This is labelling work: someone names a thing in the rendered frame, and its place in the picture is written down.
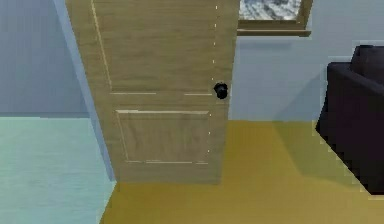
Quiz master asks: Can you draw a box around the black round door knob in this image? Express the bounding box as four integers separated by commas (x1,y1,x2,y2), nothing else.
213,81,229,100

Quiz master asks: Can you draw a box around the light wooden room door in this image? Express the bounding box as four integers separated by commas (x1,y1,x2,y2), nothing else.
65,0,242,185

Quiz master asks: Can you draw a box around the wooden framed window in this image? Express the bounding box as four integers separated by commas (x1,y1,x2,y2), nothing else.
236,0,314,38

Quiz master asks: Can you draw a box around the dark navy sofa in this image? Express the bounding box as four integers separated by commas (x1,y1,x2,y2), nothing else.
315,44,384,196

